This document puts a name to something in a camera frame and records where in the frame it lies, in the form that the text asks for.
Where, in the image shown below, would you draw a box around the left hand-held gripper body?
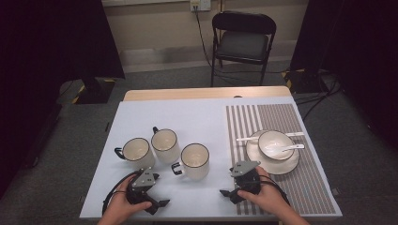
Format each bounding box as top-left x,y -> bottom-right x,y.
126,166 -> 161,206

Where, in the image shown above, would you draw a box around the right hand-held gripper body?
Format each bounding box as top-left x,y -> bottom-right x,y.
230,160 -> 262,195

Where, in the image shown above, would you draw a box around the white mug with black rim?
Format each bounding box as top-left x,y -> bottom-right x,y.
114,137 -> 156,172
171,142 -> 210,182
150,126 -> 182,165

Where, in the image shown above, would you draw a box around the person's right hand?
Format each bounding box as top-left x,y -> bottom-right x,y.
237,167 -> 289,215

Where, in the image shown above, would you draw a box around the person's left hand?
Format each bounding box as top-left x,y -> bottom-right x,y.
100,181 -> 153,224

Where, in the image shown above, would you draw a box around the white plate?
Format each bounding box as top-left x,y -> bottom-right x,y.
245,129 -> 300,175

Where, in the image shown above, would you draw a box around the white slender utensil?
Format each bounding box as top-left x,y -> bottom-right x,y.
236,131 -> 305,143

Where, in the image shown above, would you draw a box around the white bowl with dark rim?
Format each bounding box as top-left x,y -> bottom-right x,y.
257,129 -> 296,161

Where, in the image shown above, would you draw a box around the white ceramic spoon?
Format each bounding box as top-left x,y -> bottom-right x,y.
271,143 -> 305,154

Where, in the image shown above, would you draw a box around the grey striped placemat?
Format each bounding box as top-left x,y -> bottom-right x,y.
225,103 -> 337,217

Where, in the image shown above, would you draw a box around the white table cover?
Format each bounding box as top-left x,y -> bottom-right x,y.
79,96 -> 343,219

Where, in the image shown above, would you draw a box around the wooden table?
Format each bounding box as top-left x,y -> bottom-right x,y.
122,85 -> 293,102

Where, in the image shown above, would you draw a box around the black stand base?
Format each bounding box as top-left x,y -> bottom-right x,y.
282,68 -> 330,94
74,77 -> 116,105

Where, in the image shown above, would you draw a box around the black folding chair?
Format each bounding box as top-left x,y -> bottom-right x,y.
210,10 -> 278,87

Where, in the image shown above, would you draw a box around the black curtain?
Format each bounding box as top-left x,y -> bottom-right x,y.
0,0 -> 126,198
289,0 -> 398,151

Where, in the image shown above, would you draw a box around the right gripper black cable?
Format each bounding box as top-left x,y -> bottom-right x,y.
257,174 -> 291,206

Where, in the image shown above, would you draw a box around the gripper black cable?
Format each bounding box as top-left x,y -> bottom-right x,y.
101,170 -> 140,217
257,174 -> 291,206

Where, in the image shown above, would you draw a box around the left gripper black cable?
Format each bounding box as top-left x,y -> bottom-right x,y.
101,170 -> 140,217

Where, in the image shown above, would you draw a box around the black floor cables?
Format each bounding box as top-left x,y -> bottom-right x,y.
293,73 -> 343,122

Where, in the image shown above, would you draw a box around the black wall cable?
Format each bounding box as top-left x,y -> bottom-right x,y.
193,5 -> 220,74

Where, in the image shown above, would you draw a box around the white wall outlet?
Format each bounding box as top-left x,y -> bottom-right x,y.
190,0 -> 212,12

